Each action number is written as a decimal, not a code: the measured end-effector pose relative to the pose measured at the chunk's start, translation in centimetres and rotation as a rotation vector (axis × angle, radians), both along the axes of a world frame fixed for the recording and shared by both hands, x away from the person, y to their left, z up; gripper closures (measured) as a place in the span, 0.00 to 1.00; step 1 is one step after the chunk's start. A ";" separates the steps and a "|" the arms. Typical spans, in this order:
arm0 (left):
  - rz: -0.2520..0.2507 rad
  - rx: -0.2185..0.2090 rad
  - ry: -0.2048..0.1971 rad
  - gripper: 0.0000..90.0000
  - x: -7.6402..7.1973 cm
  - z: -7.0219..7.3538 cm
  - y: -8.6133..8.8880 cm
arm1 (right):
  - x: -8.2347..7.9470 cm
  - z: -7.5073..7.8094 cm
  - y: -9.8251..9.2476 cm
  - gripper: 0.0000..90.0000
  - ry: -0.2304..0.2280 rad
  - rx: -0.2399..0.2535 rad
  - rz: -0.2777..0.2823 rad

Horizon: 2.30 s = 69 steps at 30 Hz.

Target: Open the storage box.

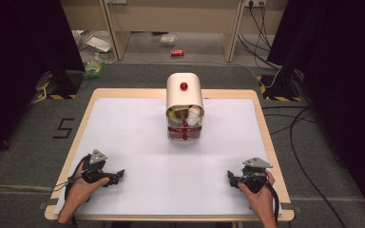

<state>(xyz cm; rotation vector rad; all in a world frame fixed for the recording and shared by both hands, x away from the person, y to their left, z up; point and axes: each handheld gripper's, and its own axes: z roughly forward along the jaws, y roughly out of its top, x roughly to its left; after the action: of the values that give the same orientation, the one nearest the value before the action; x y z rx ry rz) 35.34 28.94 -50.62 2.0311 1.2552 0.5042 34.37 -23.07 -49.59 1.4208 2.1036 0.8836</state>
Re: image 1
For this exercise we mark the pile of coffee capsules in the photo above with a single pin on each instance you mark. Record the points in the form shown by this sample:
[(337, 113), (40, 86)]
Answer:
[(195, 111)]

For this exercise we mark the black curtain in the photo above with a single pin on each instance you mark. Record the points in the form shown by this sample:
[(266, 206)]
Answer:
[(345, 79), (12, 63)]

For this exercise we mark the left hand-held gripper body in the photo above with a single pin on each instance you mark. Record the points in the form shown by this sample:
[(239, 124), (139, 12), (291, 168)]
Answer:
[(95, 167)]

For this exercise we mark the person's left hand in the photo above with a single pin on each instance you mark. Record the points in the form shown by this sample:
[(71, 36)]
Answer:
[(80, 191)]

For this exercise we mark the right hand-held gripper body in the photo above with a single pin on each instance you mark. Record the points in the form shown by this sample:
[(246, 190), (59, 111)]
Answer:
[(254, 177)]

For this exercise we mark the white wall socket with plugs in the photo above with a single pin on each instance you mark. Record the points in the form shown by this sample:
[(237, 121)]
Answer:
[(255, 3)]

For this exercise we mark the beige wooden desk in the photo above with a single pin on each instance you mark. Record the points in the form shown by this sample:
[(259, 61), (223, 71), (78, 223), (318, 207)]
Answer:
[(171, 15)]

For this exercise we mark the white table mat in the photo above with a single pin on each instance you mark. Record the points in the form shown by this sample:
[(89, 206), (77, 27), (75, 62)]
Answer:
[(139, 142)]

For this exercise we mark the red soda can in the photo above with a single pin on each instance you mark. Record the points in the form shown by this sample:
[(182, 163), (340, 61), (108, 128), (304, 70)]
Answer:
[(177, 52)]

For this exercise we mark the clear drawer with red contents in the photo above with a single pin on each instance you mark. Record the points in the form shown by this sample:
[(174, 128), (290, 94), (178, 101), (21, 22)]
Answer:
[(176, 134)]

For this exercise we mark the clear drawer with red knob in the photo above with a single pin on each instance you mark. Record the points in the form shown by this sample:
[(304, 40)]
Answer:
[(185, 123)]

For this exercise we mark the clear plastic box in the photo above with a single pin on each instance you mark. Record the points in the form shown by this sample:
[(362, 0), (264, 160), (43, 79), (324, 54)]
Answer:
[(168, 40)]

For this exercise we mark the green plastic bag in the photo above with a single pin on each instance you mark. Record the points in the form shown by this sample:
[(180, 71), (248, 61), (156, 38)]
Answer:
[(93, 68)]

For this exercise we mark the person's right hand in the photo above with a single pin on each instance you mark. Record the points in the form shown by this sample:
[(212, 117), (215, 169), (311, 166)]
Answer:
[(261, 199)]

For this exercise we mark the stand base with hazard tape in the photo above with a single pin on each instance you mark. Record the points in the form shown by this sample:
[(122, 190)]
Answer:
[(61, 96), (280, 98)]

